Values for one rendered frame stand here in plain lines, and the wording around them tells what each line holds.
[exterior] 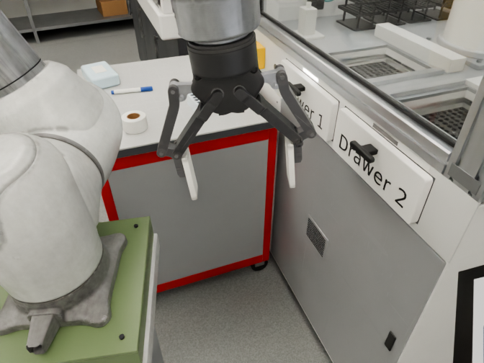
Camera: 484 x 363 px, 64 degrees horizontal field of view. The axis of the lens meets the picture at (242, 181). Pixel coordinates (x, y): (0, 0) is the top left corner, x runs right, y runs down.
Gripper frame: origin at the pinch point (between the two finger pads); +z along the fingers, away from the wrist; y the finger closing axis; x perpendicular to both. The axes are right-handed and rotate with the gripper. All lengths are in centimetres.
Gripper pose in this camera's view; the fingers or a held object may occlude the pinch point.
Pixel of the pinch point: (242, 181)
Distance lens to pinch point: 54.1
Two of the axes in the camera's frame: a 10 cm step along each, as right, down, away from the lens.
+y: -9.9, 1.2, 0.3
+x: 0.5, 6.1, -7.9
